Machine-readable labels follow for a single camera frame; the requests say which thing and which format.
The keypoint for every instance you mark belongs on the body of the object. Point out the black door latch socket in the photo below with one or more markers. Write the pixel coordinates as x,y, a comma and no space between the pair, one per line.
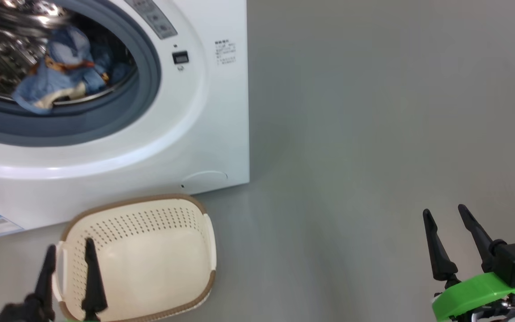
180,57

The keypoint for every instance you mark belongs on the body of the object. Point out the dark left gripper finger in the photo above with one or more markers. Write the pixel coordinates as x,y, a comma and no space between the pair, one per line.
46,286
93,290

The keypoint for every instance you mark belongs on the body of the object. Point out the grey warning label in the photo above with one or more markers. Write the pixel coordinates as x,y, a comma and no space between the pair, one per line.
154,20

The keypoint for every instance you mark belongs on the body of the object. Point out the blue cartoon print garment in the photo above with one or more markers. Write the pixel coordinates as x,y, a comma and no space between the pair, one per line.
65,67

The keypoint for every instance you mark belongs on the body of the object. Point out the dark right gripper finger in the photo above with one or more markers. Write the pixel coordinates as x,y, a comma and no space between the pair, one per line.
441,259
476,232

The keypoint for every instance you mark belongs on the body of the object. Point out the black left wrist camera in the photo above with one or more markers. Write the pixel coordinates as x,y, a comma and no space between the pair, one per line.
16,314

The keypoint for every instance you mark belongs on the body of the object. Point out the grey rubber door gasket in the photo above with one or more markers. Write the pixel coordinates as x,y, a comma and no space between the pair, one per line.
105,120

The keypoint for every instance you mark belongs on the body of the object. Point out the white front-load washing machine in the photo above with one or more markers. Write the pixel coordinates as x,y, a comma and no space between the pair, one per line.
195,116

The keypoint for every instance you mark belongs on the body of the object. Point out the cream perforated laundry basket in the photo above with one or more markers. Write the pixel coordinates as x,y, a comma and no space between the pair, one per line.
150,259

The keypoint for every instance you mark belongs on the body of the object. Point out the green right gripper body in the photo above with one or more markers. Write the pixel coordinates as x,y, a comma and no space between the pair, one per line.
472,295

